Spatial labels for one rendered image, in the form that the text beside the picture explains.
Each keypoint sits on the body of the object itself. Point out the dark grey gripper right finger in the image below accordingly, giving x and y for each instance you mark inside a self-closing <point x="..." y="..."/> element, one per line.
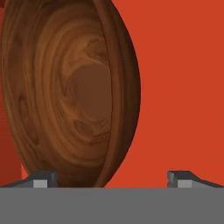
<point x="183" y="178"/>

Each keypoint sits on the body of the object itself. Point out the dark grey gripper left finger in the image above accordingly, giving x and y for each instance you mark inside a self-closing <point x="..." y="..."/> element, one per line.
<point x="40" y="178"/>

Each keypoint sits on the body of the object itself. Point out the brown wooden bowl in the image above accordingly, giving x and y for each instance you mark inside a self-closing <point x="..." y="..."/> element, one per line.
<point x="70" y="96"/>

